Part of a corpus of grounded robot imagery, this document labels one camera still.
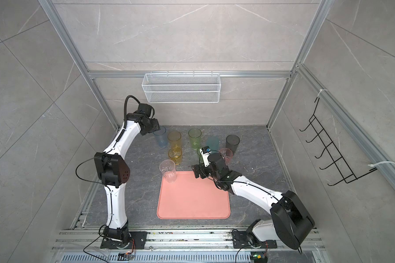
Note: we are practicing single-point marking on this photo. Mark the pink plastic cup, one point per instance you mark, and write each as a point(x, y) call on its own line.
point(227, 154)

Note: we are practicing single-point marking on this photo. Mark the tall green plastic cup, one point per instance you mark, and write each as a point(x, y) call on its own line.
point(195, 135)

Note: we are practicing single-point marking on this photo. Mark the clear plastic cup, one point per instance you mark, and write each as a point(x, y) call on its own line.
point(168, 170)

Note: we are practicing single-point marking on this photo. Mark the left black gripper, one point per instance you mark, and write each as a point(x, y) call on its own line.
point(155, 125)

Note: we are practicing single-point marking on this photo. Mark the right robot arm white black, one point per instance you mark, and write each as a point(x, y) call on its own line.
point(290, 220)

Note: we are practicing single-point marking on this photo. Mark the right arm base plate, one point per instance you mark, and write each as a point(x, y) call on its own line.
point(242, 239)

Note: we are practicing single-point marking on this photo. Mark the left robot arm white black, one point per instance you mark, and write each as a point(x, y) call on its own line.
point(113, 173)

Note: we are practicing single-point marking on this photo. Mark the tall yellow plastic cup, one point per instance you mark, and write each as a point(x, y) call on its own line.
point(175, 139)

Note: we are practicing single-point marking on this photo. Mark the short yellow plastic cup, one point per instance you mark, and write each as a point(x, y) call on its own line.
point(175, 154)

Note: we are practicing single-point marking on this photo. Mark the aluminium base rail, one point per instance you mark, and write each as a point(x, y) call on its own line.
point(190, 244)

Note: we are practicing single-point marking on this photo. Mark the blue plastic cup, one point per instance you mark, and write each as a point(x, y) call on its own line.
point(161, 137)

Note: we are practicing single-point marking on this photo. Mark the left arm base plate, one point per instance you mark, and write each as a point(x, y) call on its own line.
point(128, 240)

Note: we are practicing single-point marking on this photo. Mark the teal plastic cup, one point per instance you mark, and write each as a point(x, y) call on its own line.
point(213, 143)

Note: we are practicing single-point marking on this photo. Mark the dark grey plastic cup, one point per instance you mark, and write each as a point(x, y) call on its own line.
point(232, 142)

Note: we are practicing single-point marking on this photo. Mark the white wire mesh basket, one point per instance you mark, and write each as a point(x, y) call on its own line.
point(166, 88)

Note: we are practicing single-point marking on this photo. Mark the pink tray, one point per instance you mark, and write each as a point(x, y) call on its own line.
point(191, 198)

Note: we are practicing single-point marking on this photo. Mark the short green plastic cup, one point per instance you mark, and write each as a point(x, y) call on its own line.
point(200, 153)

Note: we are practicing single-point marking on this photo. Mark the black wire hook rack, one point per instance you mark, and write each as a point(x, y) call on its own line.
point(331, 149)

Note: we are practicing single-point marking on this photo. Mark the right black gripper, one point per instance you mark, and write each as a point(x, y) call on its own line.
point(196, 170)

